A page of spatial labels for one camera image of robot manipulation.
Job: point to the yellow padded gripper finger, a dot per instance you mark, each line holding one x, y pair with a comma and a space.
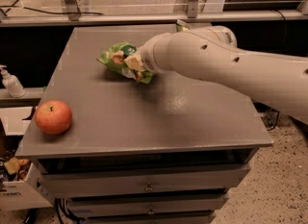
134, 62

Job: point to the white pump bottle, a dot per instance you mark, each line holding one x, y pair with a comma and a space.
11, 83

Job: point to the grey drawer cabinet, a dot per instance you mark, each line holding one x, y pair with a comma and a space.
166, 152

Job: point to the grey metal rail frame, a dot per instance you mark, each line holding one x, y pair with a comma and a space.
102, 12

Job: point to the white cardboard box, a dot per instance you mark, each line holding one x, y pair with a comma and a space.
21, 188

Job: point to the red apple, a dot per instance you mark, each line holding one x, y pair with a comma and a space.
53, 117

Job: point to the green rice chip bag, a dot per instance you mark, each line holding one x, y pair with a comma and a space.
114, 58

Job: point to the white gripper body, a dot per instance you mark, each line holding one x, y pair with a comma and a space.
148, 58

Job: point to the green jalapeno chip bag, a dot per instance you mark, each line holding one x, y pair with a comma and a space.
182, 26

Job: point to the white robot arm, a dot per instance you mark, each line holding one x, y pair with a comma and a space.
211, 54

